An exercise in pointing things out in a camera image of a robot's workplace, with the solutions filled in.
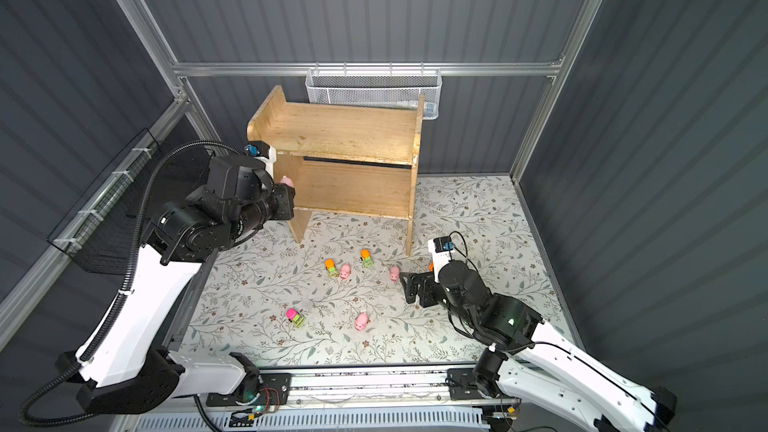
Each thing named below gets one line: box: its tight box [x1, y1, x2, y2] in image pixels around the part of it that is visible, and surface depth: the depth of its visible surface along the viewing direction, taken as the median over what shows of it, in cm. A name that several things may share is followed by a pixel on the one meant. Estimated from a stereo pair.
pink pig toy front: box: [354, 312, 371, 332], surface depth 85 cm
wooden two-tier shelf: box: [247, 86, 425, 256], surface depth 77 cm
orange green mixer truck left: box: [324, 258, 339, 277], surface depth 95 cm
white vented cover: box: [135, 408, 490, 432], surface depth 72 cm
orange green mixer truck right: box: [360, 248, 374, 269], surface depth 98 cm
